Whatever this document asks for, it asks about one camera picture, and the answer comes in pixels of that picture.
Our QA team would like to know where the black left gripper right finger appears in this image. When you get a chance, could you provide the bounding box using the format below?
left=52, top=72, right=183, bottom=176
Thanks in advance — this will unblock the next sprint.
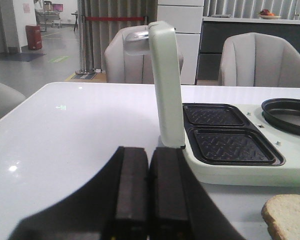
left=149, top=147, right=243, bottom=240

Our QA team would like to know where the stanchion post with red belt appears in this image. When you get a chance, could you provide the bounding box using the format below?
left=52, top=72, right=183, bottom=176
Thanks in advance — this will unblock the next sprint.
left=75, top=15, right=148, bottom=75

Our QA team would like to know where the bread slice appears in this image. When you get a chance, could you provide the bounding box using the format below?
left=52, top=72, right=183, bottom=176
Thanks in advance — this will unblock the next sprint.
left=261, top=194, right=300, bottom=240

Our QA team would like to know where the dark counter with white top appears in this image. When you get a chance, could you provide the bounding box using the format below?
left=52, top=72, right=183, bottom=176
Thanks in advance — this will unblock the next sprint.
left=196, top=17, right=300, bottom=81

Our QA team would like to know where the mint green breakfast maker lid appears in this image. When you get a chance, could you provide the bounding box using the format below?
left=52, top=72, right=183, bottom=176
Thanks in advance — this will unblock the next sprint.
left=124, top=21, right=186, bottom=148

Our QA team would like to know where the beige chair right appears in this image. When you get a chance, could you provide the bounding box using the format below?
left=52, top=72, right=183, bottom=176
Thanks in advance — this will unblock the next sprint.
left=218, top=32, right=300, bottom=88

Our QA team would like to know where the dark floor mat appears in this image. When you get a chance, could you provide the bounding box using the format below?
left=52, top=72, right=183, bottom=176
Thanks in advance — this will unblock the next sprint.
left=0, top=53, right=45, bottom=62

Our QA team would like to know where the beige chair left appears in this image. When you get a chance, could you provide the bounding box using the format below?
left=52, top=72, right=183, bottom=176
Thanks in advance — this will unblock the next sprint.
left=104, top=21, right=183, bottom=84

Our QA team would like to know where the beige chair at table end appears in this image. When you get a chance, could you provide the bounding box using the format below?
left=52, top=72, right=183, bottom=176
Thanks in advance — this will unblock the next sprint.
left=0, top=83, right=26, bottom=119

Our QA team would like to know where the red trash bin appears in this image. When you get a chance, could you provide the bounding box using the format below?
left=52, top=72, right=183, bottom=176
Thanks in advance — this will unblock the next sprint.
left=25, top=25, right=42, bottom=50

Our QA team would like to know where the mint green breakfast maker base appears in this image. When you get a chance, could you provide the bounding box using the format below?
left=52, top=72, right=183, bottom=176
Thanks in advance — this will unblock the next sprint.
left=157, top=102, right=300, bottom=188

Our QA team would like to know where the white cabinet column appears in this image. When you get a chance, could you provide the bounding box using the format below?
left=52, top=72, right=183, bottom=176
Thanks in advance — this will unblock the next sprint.
left=157, top=0, right=204, bottom=85

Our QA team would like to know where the black round frying pan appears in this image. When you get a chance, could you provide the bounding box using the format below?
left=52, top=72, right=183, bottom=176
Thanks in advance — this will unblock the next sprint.
left=261, top=98, right=300, bottom=136

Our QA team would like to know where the fruit bowl on counter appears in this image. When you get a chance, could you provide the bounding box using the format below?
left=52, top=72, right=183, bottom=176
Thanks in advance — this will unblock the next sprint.
left=258, top=9, right=282, bottom=20

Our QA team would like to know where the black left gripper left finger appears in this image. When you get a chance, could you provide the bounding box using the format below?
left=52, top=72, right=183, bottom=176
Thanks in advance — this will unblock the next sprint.
left=9, top=146, right=148, bottom=240

